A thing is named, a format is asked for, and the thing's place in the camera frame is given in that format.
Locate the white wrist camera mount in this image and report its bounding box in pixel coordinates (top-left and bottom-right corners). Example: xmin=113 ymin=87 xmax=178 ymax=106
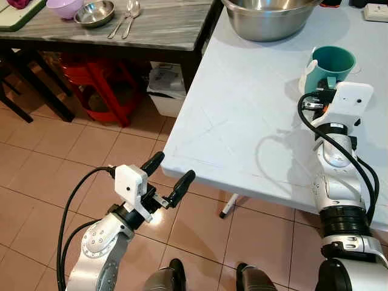
xmin=324 ymin=81 xmax=375 ymax=129
xmin=114 ymin=164 xmax=161 ymax=222

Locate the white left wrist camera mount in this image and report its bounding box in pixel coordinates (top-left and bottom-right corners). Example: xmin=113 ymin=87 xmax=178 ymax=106
xmin=114 ymin=164 xmax=161 ymax=222

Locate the robot leg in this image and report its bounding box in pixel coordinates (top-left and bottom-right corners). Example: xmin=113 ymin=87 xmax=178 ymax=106
xmin=142 ymin=259 xmax=187 ymax=291
xmin=235 ymin=263 xmax=279 ymax=291

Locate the robot left leg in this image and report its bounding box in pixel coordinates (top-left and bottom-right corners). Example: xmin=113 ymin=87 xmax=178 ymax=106
xmin=142 ymin=259 xmax=187 ymax=291

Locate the green tray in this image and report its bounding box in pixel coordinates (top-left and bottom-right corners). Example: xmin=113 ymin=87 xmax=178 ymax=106
xmin=0 ymin=0 xmax=47 ymax=32

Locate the large steel mixing bowl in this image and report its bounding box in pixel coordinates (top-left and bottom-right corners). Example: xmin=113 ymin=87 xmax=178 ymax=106
xmin=221 ymin=0 xmax=323 ymax=42

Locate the red plastic stool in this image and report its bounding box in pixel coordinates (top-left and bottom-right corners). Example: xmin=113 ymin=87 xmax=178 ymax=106
xmin=58 ymin=52 xmax=146 ymax=128

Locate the steel spoon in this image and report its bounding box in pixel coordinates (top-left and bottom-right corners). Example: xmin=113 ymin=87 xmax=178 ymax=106
xmin=121 ymin=0 xmax=142 ymax=40

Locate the white plastic bin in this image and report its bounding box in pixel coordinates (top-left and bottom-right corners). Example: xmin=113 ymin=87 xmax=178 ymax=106
xmin=147 ymin=61 xmax=187 ymax=118

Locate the small steel bowl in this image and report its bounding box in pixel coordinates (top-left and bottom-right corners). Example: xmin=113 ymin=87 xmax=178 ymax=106
xmin=74 ymin=0 xmax=116 ymax=28

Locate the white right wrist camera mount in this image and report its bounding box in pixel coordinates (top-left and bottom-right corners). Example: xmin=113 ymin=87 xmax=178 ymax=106
xmin=324 ymin=81 xmax=375 ymax=129

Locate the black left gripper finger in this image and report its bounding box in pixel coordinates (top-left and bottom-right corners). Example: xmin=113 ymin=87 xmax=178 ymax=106
xmin=140 ymin=152 xmax=166 ymax=178
xmin=167 ymin=170 xmax=196 ymax=209

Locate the white folding table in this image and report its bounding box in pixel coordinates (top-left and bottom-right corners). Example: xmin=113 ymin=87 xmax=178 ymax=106
xmin=161 ymin=0 xmax=388 ymax=234

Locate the teal plastic cup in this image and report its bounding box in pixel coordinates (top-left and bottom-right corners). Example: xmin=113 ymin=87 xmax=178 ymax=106
xmin=301 ymin=45 xmax=357 ymax=93

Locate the white power strip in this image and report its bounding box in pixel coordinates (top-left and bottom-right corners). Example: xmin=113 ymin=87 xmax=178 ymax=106
xmin=364 ymin=3 xmax=388 ymax=23

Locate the robot right leg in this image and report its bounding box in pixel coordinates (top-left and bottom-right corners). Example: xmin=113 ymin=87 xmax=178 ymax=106
xmin=235 ymin=263 xmax=279 ymax=291

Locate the dark marble-top table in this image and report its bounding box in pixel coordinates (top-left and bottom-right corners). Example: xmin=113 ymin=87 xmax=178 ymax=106
xmin=0 ymin=0 xmax=224 ymax=123

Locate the purple plastic bowl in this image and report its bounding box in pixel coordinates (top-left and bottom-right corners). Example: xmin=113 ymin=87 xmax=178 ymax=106
xmin=46 ymin=0 xmax=85 ymax=20

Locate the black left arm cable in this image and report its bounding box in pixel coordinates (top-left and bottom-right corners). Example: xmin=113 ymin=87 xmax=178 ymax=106
xmin=56 ymin=166 xmax=117 ymax=291

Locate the dark red item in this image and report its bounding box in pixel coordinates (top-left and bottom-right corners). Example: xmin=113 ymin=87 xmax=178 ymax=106
xmin=5 ymin=0 xmax=32 ymax=10

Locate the steel fork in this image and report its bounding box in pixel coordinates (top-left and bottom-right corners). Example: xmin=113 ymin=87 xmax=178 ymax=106
xmin=108 ymin=0 xmax=133 ymax=39

